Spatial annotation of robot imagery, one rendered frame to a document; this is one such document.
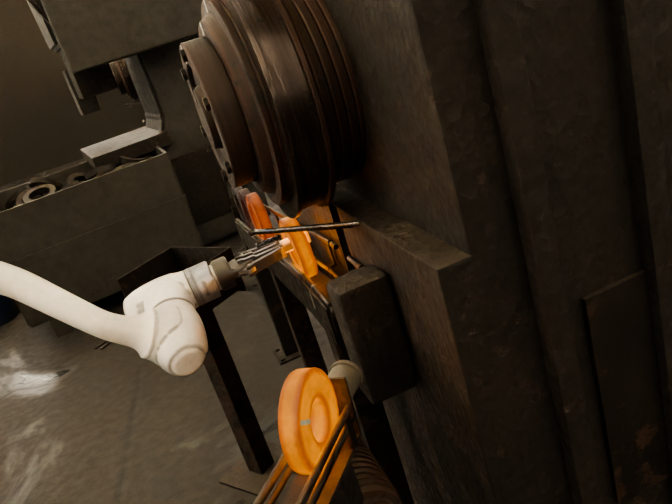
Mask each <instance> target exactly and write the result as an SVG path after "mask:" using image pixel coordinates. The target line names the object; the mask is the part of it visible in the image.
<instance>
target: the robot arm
mask: <svg viewBox="0 0 672 504"><path fill-rule="evenodd" d="M293 250H294V249H293V247H292V245H291V243H290V241H289V239H288V238H285V239H283V240H281V241H279V240H278V241H275V242H272V243H270V244H267V245H264V246H262V247H259V248H257V247H255V248H252V249H249V250H246V251H242V252H238V253H237V256H236V257H235V258H234V259H232V260H231V261H229V262H227V260H226V258H225V257H220V258H218V259H216V260H213V261H211V263H210V264H211V265H209V266H208V264H207V262H205V261H204V262H201V263H199V264H197V265H194V266H192V267H190V268H187V269H185V270H183V271H180V272H176V273H170V274H167V275H164V276H161V277H159V278H156V279H154V280H152V281H150V282H148V283H146V284H144V285H142V286H141V287H139V288H138V289H136V290H135V291H133V292H132V293H131V294H129V295H128V296H127V297H126V298H125V299H124V301H123V309H124V313H125V315H119V314H115V313H111V312H108V311H106V310H103V309H101V308H99V307H97V306H95V305H93V304H91V303H89V302H87V301H85V300H83V299H81V298H79V297H77V296H75V295H74V294H72V293H70V292H68V291H66V290H64V289H62V288H60V287H58V286H56V285H54V284H52V283H50V282H49V281H47V280H45V279H43V278H41V277H39V276H37V275H35V274H33V273H31V272H28V271H26V270H24V269H21V268H19V267H16V266H13V265H11V264H8V263H5V262H2V261H0V295H3V296H6V297H9V298H12V299H14V300H17V301H19V302H21V303H23V304H26V305H28V306H30V307H32V308H34V309H36V310H39V311H41V312H43V313H45V314H47V315H49V316H51V317H53V318H56V319H58V320H60V321H62V322H64V323H66V324H68V325H71V326H73V327H75V328H77V329H79V330H81V331H84V332H86V333H88V334H90V335H93V336H95V337H98V338H100V339H103V340H106V341H110V342H113V343H117V344H121V345H125V346H128V347H131V348H133V349H135V350H136V351H137V352H138V353H139V355H140V357H141V358H145V359H147V360H150V361H152V362H154V363H155V364H157V365H158V366H160V367H161V368H162V369H163V370H165V371H166V372H168V373H170V374H172V375H175V376H187V375H190V374H192V373H194V372H196V371H197V370H198V369H199V368H200V367H201V366H202V364H203V361H204V359H205V356H206V353H207V351H208V340H207V335H206V331H205V327H204V325H203V322H202V320H201V318H200V316H199V314H198V313H197V311H196V308H197V307H199V306H201V305H204V304H205V303H207V302H210V301H212V300H214V299H216V298H218V297H221V293H220V290H223V291H226V290H228V289H231V288H233V287H235V286H236V285H237V282H236V280H235V279H236V278H239V277H242V276H246V275H248V274H249V276H250V277H253V276H254V275H256V274H257V273H258V272H260V271H261V270H263V269H265V268H267V267H269V266H270V265H272V264H274V263H276V262H278V261H279V260H281V259H283V258H286V257H287V255H286V253H288V252H290V251H293Z"/></svg>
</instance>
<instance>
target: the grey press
mask: <svg viewBox="0 0 672 504"><path fill-rule="evenodd" d="M202 1H203V0H27V3H28V5H29V7H30V9H31V11H32V13H33V15H34V17H35V20H36V22H37V24H38V26H39V28H40V30H41V32H42V34H43V37H44V39H45V41H46V43H47V45H48V47H49V49H50V50H54V53H60V55H61V57H62V60H63V62H64V64H65V67H66V69H67V70H65V71H62V73H63V76H64V78H65V80H66V82H67V85H68V87H69V89H70V92H71V94H72V96H73V98H74V101H75V103H76V105H77V108H78V110H79V112H80V114H81V115H83V116H85V115H88V114H91V113H94V112H97V111H100V110H101V108H100V106H99V103H98V101H97V99H96V96H95V95H98V94H101V93H104V92H107V91H110V90H113V89H116V88H118V85H117V83H116V80H115V78H114V75H113V73H112V71H111V68H110V66H109V63H111V62H114V61H118V60H121V59H124V61H125V64H126V66H127V69H128V71H129V74H130V76H131V79H132V81H133V84H134V86H135V89H136V91H137V94H138V96H139V99H140V101H141V104H142V106H143V109H144V111H145V117H146V126H144V127H141V128H138V129H136V130H133V131H130V132H127V133H124V134H122V135H119V136H116V137H113V138H110V139H107V140H105V141H102V142H99V143H96V144H93V145H90V146H88V147H85V148H82V149H80V150H81V153H82V155H83V157H84V159H85V161H88V163H89V164H90V165H91V166H92V167H93V168H96V167H99V166H102V165H106V164H115V165H116V166H117V167H118V166H120V165H123V163H121V162H120V160H119V156H126V157H129V158H135V157H138V156H141V155H144V154H146V153H148V154H150V155H152V157H154V156H157V154H156V151H155V150H156V148H155V146H159V147H161V148H162V149H163V150H165V151H166V152H167V153H168V155H169V158H170V161H171V163H172V166H173V168H174V171H175V173H176V176H177V178H178V181H179V183H180V186H181V188H182V191H183V193H184V194H185V195H186V198H187V200H188V203H189V204H188V206H189V209H190V211H191V214H192V216H193V219H194V221H195V224H196V226H197V229H198V231H199V234H200V237H201V239H202V242H203V244H204V246H206V245H209V244H211V243H213V242H215V241H218V240H220V239H222V238H225V237H227V236H229V235H232V234H234V233H236V232H238V229H237V226H236V224H235V221H236V220H235V217H234V214H233V212H232V209H231V207H233V206H236V203H235V201H234V197H233V194H232V190H231V188H232V186H231V185H230V183H229V182H228V181H226V182H225V181H224V180H223V178H222V175H221V172H220V171H221V170H222V169H221V167H220V165H219V163H218V160H217V158H216V156H215V154H214V151H213V149H212V147H211V144H210V142H209V140H208V137H204V136H203V134H202V132H201V129H200V126H202V123H201V120H200V118H199V115H198V112H197V109H196V106H195V103H194V100H193V97H192V94H191V91H190V88H189V85H188V82H187V80H186V81H184V80H183V77H182V75H181V71H180V70H181V69H184V68H183V65H182V61H181V56H180V53H179V46H180V44H181V43H183V42H186V41H190V40H193V39H196V38H199V35H198V25H199V22H200V21H201V20H202V15H201V4H202Z"/></svg>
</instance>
